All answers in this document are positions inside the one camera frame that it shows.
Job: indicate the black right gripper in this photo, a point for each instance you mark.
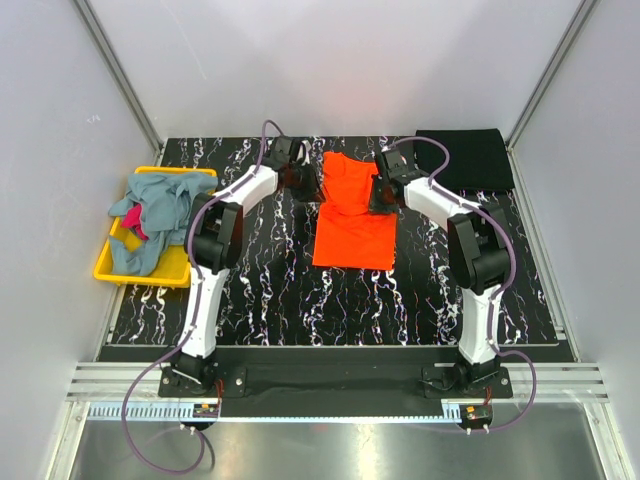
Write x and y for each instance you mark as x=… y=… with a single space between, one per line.
x=374 y=206

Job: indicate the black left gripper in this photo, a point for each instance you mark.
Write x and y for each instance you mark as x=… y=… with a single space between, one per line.
x=311 y=192

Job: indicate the orange t-shirt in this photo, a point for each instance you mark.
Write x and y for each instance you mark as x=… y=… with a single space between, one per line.
x=348 y=235

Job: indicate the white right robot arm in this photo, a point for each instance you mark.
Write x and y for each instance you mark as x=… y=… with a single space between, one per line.
x=481 y=261

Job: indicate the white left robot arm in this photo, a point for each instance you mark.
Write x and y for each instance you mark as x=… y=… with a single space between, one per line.
x=214 y=244

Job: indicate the folded black t-shirt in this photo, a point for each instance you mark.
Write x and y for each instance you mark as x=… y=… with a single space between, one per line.
x=478 y=160

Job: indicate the grey-blue crumpled t-shirt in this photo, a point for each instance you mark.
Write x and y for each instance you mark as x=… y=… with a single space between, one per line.
x=166 y=201

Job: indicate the yellow plastic bin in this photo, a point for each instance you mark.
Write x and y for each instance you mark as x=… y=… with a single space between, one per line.
x=173 y=269

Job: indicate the pink crumpled garment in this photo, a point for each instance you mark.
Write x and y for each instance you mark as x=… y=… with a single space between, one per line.
x=132 y=222

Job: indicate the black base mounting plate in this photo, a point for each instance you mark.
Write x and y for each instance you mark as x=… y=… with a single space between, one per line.
x=385 y=378

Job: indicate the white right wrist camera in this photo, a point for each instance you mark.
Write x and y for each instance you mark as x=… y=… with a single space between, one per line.
x=392 y=166

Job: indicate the aluminium frame rail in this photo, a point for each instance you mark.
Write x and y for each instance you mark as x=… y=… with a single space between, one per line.
x=228 y=412

